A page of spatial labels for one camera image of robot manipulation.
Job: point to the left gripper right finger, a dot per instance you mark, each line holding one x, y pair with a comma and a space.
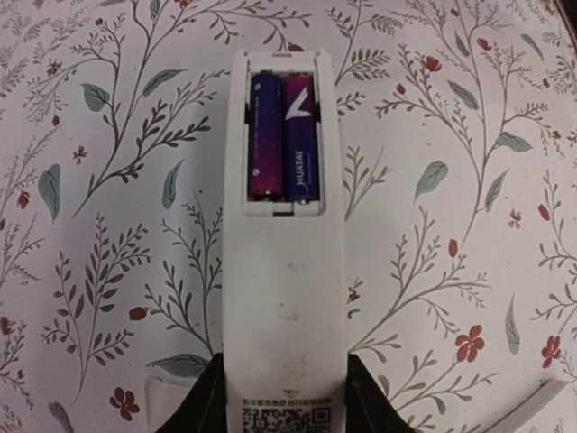
367, 408

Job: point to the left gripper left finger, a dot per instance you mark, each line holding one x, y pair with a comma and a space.
203, 410

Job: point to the slim white remote control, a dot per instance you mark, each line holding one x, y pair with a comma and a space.
285, 360

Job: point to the black-faced white remote control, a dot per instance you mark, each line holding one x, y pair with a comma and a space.
164, 389

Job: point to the white remote with display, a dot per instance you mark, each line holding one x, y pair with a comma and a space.
552, 408

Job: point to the right purple AAA battery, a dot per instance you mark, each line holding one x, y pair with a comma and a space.
300, 139

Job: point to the purple aaa battery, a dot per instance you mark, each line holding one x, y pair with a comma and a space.
300, 139
265, 150

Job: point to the left purple AAA battery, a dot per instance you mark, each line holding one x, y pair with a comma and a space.
265, 150

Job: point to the floral patterned table mat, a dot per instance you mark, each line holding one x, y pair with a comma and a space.
458, 131

